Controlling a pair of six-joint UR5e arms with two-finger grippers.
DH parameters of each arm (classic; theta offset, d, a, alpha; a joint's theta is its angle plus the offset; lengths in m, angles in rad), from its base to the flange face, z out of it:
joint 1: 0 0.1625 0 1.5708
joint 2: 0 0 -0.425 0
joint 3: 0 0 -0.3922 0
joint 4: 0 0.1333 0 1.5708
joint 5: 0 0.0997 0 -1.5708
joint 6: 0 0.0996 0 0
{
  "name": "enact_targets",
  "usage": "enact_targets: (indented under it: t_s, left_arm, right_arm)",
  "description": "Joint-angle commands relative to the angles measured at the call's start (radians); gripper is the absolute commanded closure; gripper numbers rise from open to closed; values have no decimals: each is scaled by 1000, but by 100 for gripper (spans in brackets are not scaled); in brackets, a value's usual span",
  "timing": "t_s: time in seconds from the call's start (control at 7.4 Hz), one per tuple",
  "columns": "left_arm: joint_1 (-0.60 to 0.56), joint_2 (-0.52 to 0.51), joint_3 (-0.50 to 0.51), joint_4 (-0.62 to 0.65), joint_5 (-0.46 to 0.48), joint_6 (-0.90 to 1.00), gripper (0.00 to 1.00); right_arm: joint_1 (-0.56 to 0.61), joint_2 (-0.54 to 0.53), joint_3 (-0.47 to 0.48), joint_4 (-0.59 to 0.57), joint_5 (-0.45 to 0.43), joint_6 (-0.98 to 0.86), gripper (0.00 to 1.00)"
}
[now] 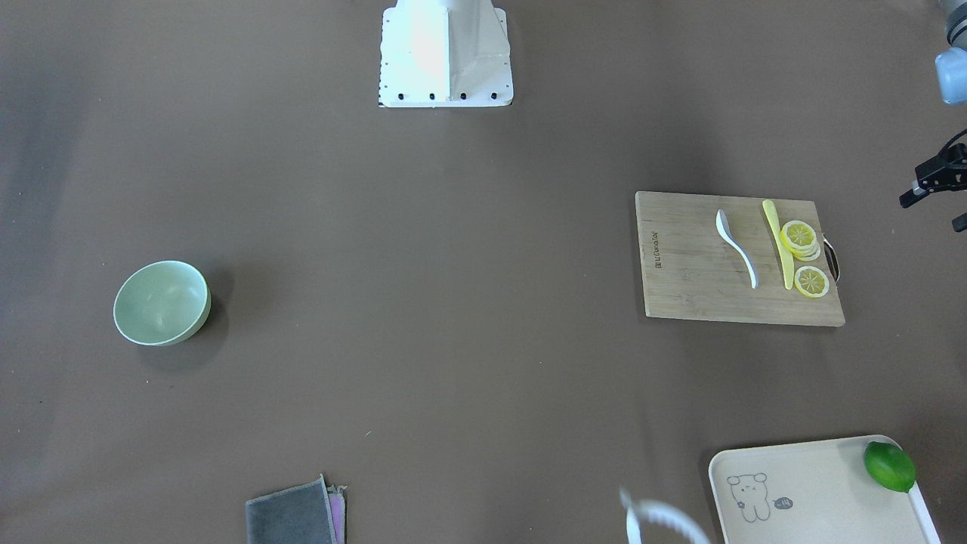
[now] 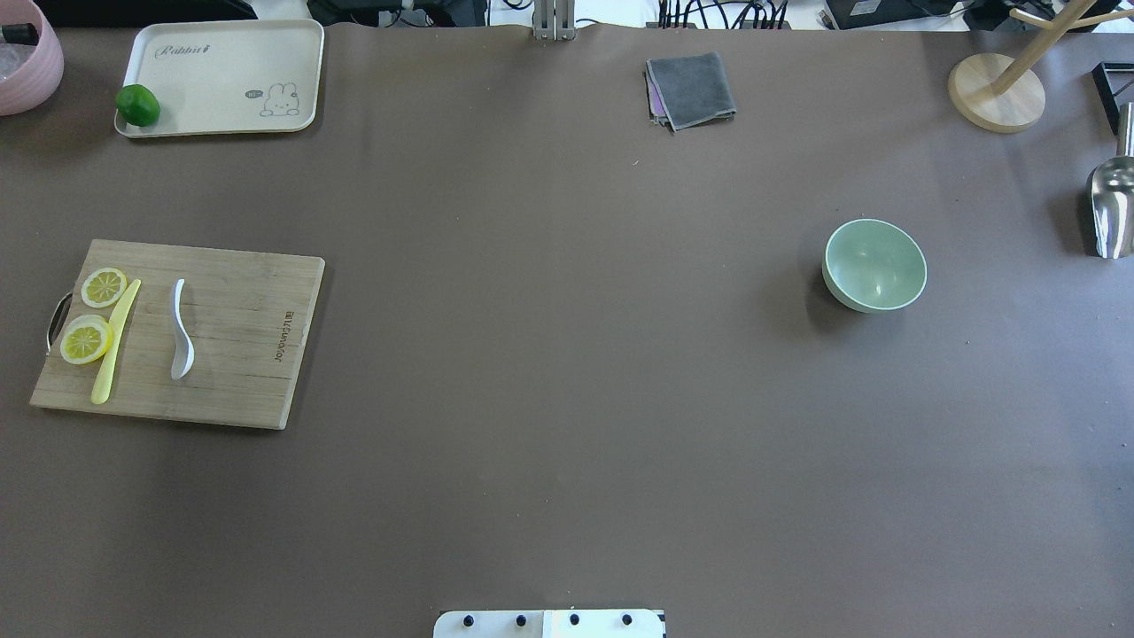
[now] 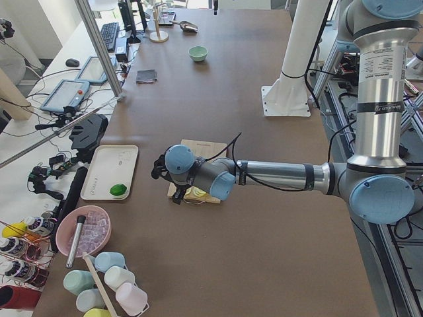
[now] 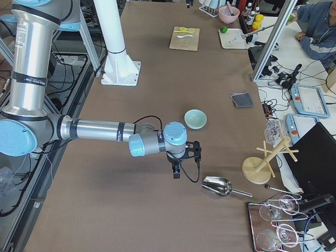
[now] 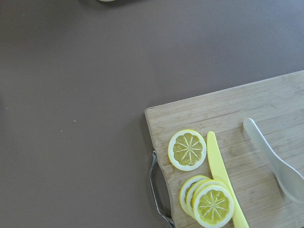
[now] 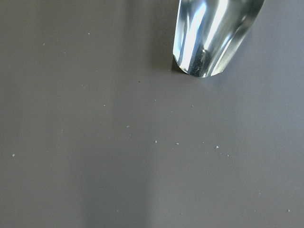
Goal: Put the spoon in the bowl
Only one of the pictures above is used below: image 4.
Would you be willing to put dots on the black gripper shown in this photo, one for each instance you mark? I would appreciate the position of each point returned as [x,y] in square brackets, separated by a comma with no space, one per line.
[174,160]

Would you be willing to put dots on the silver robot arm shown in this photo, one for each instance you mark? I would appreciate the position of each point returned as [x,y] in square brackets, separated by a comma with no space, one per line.
[25,125]

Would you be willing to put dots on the mint green ceramic bowl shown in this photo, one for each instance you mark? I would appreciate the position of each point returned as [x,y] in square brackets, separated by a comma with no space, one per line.
[195,119]

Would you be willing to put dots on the white ceramic spoon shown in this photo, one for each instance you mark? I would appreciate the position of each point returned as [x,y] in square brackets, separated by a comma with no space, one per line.
[184,36]

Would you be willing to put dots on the pink bowl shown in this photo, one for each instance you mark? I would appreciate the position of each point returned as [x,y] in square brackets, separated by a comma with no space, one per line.
[225,14]

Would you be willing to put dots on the metal scoop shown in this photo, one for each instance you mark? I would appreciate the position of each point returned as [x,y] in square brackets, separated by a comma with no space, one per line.
[221,186]

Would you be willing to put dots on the wooden mug tree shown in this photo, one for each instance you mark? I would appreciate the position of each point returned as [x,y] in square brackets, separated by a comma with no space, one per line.
[259,171]

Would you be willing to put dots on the grey folded cloth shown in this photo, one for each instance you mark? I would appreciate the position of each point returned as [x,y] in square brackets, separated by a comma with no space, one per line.
[242,100]

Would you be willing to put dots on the clear glass dish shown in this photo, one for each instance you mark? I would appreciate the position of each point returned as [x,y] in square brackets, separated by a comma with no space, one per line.
[275,130]

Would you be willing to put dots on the wine glass rack tray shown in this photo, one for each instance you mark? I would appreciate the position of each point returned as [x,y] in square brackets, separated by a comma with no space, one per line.
[263,232]

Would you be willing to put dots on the wine glass upper right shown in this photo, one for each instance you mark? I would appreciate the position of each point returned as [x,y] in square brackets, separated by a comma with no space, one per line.
[289,204]

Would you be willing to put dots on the wooden cutting board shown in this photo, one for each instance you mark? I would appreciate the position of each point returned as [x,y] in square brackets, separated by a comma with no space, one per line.
[188,43]

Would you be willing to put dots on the blue teach pendant lower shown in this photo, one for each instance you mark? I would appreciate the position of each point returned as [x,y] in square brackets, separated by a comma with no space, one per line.
[298,125]

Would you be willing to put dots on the blue teach pendant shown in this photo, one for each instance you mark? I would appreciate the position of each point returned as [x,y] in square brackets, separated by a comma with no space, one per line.
[309,101]
[298,125]

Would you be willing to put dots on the wine glass lower right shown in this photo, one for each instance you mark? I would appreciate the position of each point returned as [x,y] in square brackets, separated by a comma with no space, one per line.
[287,235]

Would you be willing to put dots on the white rectangular tray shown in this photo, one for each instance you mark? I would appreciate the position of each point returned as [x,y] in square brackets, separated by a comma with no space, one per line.
[232,39]

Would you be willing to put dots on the black monitor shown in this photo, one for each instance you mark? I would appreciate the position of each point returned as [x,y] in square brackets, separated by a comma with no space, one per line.
[314,170]

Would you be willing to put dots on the green lime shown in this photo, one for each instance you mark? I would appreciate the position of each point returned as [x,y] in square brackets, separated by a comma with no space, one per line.
[223,29]

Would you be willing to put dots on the blue teach pendant upper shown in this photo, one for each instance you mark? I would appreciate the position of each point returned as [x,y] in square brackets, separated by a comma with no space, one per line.
[309,101]

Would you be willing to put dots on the white dish rack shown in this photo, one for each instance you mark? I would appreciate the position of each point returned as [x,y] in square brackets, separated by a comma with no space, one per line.
[209,7]

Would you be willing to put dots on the yellow lemon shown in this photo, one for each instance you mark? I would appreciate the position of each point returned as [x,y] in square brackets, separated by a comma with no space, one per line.
[259,18]

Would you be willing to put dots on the person in blue jacket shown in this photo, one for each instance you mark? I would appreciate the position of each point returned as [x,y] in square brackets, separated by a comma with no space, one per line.
[318,40]

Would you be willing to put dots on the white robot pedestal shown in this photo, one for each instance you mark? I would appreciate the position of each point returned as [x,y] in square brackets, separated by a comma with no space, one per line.
[119,69]

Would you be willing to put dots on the aluminium frame post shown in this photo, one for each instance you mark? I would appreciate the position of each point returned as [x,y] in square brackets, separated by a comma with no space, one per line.
[274,35]

